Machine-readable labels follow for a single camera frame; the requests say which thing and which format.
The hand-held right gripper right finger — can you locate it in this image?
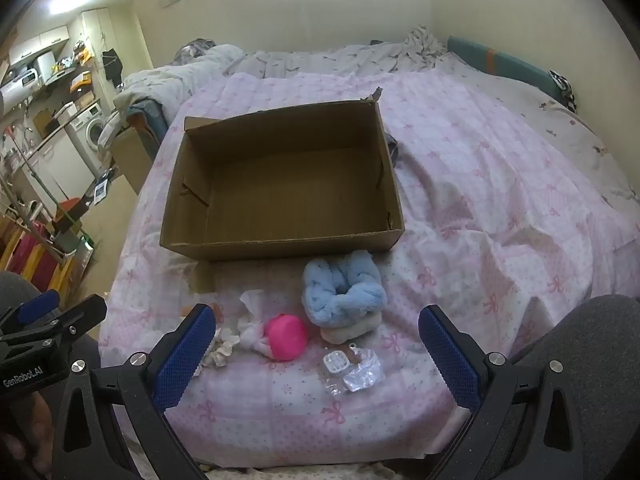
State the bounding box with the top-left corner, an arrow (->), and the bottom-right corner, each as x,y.
419,305 -> 596,480

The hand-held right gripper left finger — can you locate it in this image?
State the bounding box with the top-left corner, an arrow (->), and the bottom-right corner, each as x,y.
50,303 -> 217,480

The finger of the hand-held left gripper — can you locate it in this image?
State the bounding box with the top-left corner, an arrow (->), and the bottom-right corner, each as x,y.
0,290 -> 61,333
0,294 -> 107,356

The white ruffled scrunchie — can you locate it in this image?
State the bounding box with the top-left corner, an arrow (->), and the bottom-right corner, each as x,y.
201,327 -> 241,368

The white tissue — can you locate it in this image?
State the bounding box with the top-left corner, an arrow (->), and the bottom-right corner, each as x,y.
235,289 -> 275,361

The clear plastic bag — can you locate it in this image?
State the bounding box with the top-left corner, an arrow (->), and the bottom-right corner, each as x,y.
341,344 -> 385,394

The beige fluffy scrunchie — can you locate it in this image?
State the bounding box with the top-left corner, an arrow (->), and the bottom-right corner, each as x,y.
320,310 -> 383,346

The pink round ball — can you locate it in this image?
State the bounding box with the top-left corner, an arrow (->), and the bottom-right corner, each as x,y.
264,313 -> 308,362

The small clear plastic case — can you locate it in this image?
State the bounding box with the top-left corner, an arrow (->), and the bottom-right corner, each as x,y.
322,352 -> 349,376

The light blue fluffy scrunchie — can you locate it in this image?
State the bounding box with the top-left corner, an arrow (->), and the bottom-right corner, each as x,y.
301,250 -> 388,328

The brown cardboard box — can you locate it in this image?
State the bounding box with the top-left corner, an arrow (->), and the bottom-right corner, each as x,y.
160,87 -> 405,293

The person's left hand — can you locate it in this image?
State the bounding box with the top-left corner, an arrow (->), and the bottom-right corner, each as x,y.
0,396 -> 51,466

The pink plastic object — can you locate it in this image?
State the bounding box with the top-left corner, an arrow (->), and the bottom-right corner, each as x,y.
7,232 -> 57,288

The wooden railing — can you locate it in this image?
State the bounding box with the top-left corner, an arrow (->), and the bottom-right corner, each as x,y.
0,212 -> 68,293

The metal pole rack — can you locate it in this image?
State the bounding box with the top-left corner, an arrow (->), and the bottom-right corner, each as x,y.
0,127 -> 87,263

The white low cabinet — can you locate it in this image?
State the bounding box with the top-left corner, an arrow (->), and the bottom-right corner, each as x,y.
30,132 -> 98,206

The white washing machine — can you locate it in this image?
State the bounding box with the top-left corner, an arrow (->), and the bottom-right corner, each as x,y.
67,101 -> 110,163

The white water heater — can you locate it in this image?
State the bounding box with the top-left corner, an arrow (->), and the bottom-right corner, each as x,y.
0,66 -> 40,107

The black hanging bag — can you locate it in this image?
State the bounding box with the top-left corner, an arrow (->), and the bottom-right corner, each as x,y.
101,49 -> 124,88

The white fluffy blanket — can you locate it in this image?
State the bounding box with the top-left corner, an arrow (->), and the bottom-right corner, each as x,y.
116,44 -> 247,111

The dark patterned cloth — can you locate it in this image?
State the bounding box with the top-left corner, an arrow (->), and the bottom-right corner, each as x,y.
549,70 -> 579,113

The teal pillow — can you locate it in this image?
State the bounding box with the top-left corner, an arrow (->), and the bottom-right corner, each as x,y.
446,35 -> 557,95

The grey patterned quilt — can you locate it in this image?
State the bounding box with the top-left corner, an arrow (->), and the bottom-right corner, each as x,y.
220,27 -> 451,81

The wooden bed frame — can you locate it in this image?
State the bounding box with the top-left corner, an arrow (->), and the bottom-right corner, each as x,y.
111,110 -> 163,196

